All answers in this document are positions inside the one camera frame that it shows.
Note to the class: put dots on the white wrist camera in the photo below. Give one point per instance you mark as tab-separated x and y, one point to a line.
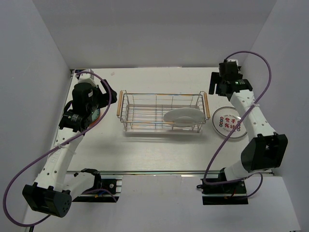
86	77
233	60

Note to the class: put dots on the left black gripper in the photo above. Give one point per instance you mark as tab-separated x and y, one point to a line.
105	97

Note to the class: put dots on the teal plate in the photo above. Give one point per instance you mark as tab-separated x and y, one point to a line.
96	112

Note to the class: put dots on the white plate front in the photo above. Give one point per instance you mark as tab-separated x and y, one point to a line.
184	117

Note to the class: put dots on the aluminium front rail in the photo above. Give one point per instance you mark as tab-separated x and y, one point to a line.
198	172

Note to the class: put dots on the metal wire dish rack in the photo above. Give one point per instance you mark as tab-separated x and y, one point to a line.
149	108

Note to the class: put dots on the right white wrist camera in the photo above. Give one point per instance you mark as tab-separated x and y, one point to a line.
233	60

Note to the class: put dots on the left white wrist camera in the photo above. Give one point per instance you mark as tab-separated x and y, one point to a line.
86	77

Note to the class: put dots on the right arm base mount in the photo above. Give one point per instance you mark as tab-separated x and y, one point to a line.
224	194

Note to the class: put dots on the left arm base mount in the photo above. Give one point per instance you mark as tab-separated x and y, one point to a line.
104	189

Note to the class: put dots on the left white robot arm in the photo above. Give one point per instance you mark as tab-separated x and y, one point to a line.
50	194

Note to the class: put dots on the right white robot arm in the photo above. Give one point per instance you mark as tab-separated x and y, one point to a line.
266	148

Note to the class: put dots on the orange plate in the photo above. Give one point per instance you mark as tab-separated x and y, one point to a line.
95	122

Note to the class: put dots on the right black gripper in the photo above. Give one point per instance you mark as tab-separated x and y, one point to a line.
215	79

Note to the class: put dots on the white plate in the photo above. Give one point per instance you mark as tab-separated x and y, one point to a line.
184	117
225	119
224	128

